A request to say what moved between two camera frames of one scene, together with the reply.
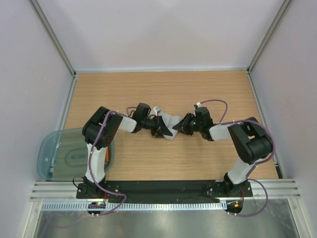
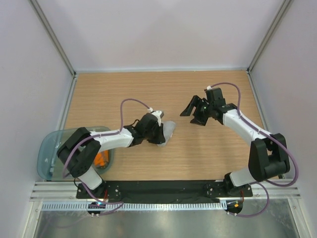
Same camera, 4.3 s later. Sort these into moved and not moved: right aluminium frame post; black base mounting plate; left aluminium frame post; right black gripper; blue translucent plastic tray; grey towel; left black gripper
Moved: left black gripper; right black gripper; grey towel
Not moved: blue translucent plastic tray; right aluminium frame post; left aluminium frame post; black base mounting plate
